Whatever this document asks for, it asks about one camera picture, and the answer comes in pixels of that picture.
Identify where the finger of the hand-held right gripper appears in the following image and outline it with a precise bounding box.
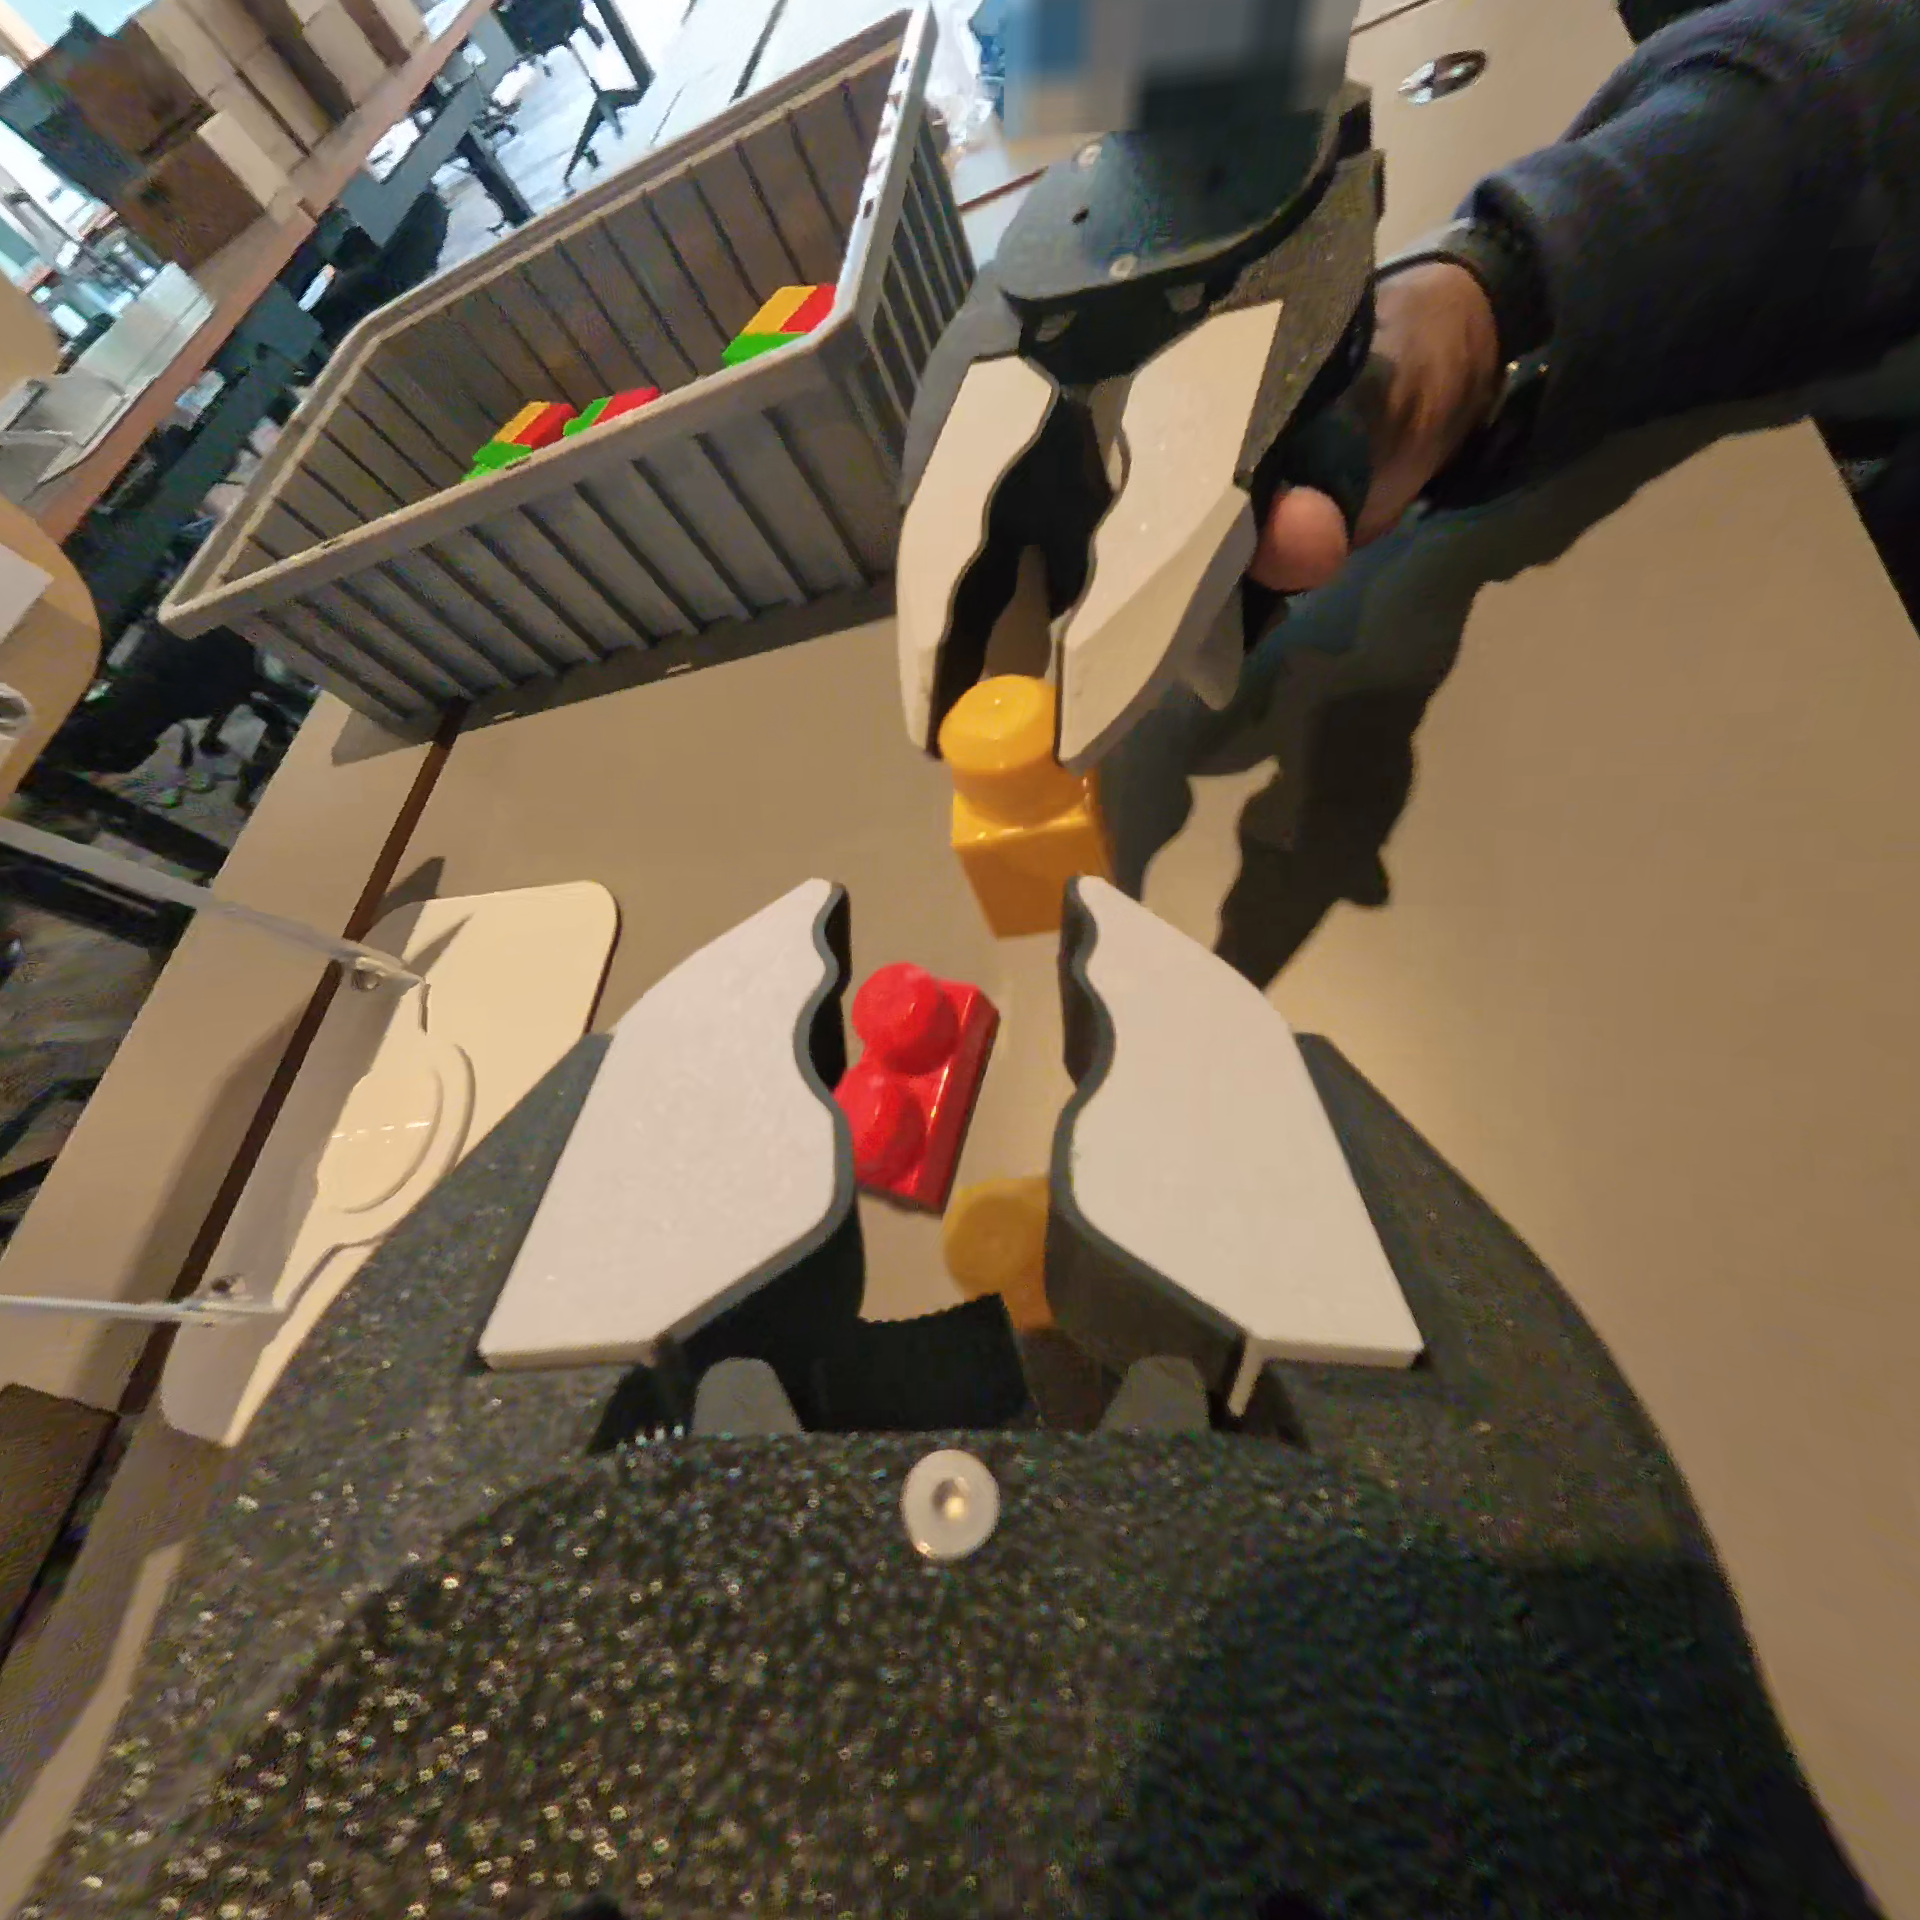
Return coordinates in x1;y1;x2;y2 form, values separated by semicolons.
1052;306;1293;764
892;358;1064;754

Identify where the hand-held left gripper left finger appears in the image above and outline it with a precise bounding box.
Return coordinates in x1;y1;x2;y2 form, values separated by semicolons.
480;881;866;1374

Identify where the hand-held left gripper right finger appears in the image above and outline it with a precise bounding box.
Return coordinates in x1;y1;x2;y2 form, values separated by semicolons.
1038;876;1429;1419

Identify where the red two-stud block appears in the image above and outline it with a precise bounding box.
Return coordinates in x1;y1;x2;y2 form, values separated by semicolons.
834;962;1004;1206

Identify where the person's right hand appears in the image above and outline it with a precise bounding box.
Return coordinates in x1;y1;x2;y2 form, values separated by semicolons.
1241;272;1505;595

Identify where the grey ribbed plastic bin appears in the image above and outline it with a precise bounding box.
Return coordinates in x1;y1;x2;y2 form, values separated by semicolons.
159;6;980;731

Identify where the black office chair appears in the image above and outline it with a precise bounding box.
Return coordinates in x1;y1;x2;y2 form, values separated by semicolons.
43;625;311;805

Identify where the wooden office desk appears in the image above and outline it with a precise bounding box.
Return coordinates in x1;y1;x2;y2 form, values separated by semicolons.
30;0;504;542

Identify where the stack of cardboard boxes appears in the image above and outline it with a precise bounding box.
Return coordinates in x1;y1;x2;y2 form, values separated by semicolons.
30;0;443;272

